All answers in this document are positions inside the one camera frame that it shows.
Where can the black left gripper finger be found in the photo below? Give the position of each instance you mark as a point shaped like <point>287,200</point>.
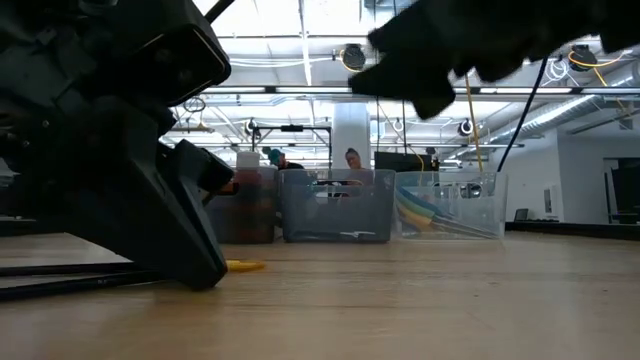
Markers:
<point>150,215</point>
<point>205,175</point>

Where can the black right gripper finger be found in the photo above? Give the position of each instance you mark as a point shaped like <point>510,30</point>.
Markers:
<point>390,77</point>
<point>435,92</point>

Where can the red paint bottle white cap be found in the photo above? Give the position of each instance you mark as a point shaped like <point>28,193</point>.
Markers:
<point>248,161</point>

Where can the black paintbrush grey bristles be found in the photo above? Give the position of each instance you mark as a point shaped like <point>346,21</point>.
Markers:
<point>75,289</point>

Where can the thin black paintbrush silver ferrule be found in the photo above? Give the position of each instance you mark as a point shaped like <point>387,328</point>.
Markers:
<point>360,234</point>

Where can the smoky grey plastic bin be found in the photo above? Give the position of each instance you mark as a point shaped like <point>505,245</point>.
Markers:
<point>250,220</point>
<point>325,215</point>

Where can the person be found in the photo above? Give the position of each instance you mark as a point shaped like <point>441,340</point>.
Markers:
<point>276,156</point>
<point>354,160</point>

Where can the black background monitor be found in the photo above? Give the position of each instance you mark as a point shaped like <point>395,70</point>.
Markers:
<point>627,190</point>
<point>400,162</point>

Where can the clear plastic bin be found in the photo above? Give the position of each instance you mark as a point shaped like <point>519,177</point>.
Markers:
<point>480,200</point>

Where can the small background laptop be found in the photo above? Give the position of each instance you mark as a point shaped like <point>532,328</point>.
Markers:
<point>522,215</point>

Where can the black background gantry frame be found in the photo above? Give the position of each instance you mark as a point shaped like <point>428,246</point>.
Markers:
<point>292,128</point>

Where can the silver ceiling duct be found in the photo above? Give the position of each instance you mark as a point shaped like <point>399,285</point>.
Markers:
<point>560,117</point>

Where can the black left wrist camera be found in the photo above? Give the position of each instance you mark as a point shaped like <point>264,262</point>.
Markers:
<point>190,65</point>

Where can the white wall device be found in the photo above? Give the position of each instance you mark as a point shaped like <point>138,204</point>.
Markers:
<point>550,200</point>

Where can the black metal table frame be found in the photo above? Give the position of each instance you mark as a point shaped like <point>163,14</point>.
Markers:
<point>575,230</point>

